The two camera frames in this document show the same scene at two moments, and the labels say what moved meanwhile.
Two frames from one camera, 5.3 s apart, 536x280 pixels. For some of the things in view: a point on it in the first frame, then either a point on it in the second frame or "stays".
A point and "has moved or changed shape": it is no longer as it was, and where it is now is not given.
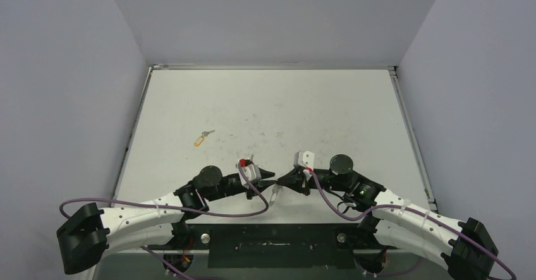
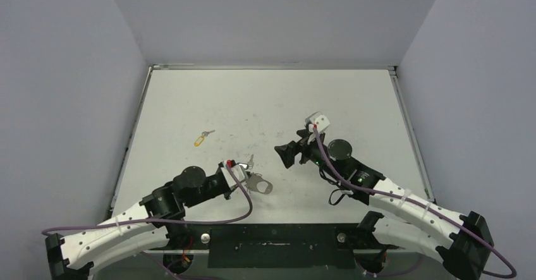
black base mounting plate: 276,246 stays
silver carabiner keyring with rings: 275,189 has moved or changed shape
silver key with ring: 206,133 stays
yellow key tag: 196,145 stays
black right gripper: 298,179 to 301,152
